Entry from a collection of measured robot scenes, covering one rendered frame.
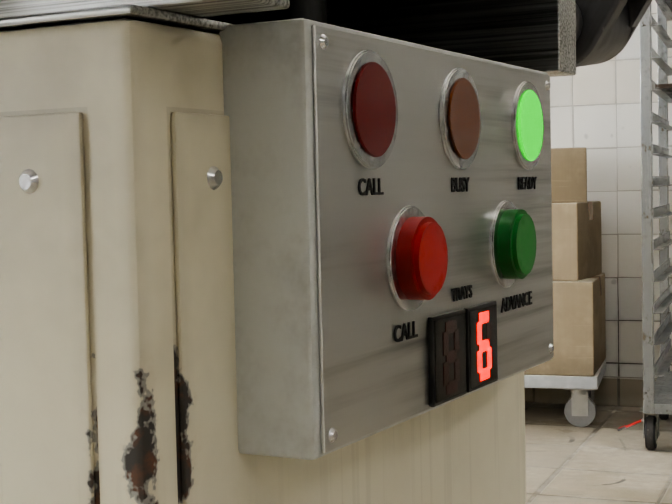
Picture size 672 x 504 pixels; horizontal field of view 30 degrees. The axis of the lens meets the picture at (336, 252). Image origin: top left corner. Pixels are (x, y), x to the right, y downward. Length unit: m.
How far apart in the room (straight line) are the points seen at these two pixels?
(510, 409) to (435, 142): 0.21
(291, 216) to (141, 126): 0.06
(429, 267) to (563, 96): 4.03
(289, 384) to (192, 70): 0.10
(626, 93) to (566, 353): 0.97
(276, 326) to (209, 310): 0.02
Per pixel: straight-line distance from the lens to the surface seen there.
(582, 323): 4.01
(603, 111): 4.43
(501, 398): 0.63
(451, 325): 0.48
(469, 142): 0.50
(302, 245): 0.39
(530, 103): 0.57
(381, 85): 0.43
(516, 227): 0.53
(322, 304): 0.39
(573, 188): 4.11
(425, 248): 0.44
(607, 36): 0.79
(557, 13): 0.62
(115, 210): 0.37
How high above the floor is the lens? 0.79
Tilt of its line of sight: 3 degrees down
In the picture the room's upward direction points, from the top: 1 degrees counter-clockwise
